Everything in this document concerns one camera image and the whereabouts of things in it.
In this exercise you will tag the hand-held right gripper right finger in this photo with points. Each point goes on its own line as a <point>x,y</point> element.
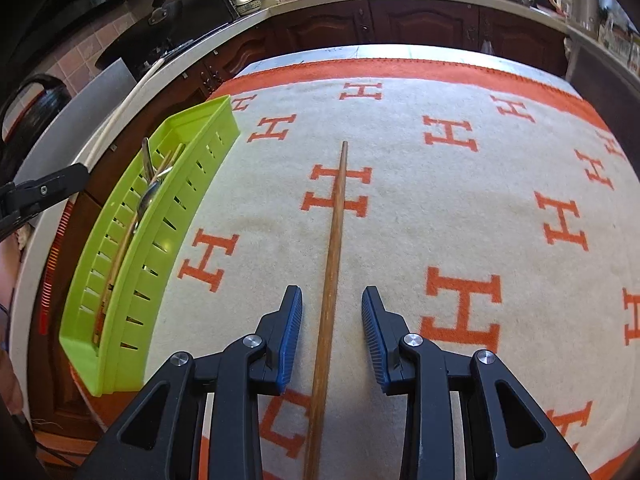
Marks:
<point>375,340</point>

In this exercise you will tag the black wok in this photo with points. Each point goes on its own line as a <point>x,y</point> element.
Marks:
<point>150,35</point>

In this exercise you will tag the black electric cooker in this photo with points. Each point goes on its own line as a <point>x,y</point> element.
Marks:
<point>45,105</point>

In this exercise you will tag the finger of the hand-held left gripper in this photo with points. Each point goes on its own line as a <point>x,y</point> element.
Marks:
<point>50,185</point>

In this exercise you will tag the light printed tablecloth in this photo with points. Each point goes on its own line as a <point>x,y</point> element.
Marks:
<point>400,52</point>

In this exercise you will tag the dark brown wooden chopstick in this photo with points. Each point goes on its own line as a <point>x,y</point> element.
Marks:
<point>112,280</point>

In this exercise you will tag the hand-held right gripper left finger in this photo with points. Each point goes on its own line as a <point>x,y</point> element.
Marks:
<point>290,340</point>

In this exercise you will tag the steel panel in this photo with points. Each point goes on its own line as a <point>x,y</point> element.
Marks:
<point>100,95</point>

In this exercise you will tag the hanging plastic bag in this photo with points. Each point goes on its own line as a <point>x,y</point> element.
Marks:
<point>487,47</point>

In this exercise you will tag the dark door appliance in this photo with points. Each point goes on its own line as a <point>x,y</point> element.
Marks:
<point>610,90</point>

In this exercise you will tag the green plastic utensil tray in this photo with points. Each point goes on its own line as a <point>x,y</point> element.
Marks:
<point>210,125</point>

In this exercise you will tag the large metal spoon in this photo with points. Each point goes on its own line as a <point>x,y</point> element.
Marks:
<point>149,197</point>

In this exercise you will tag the orange beige printed blanket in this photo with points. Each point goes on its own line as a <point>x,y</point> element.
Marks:
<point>400,185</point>

